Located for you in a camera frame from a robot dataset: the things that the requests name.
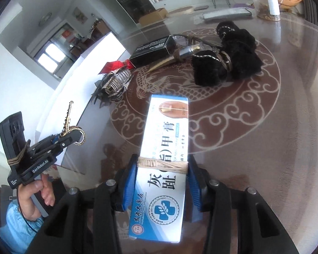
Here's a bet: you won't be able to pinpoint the gold rhinestone hair clip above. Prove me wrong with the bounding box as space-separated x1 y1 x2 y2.
60 100 86 146

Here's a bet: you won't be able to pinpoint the white blue ointment box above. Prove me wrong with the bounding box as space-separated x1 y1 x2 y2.
129 95 189 243

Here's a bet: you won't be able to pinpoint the black feather hair claw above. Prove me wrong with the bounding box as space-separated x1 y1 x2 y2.
92 66 133 107

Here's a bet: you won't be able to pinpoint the black rectangular box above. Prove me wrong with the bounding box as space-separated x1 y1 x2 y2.
129 35 176 68

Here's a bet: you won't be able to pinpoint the gold silver cosmetic tube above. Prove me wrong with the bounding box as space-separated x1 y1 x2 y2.
148 44 202 73

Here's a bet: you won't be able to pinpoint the black fluffy pouch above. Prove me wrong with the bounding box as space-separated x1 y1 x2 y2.
191 21 263 87

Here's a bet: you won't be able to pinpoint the brown frame glasses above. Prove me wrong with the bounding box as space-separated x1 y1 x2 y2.
172 34 201 48

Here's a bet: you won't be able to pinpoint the person's left hand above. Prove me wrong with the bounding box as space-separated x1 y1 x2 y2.
17 173 56 221

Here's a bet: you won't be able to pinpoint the light blue left sleeve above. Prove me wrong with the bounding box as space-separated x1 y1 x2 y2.
0 200 43 253

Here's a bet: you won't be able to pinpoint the cardboard box on floor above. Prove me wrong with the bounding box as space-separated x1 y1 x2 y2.
139 8 168 26

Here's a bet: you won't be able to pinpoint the grey remote keyboard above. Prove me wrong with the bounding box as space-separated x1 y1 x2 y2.
202 7 253 21

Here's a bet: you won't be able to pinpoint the clear plastic jar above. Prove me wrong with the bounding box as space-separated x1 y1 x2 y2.
253 0 280 22

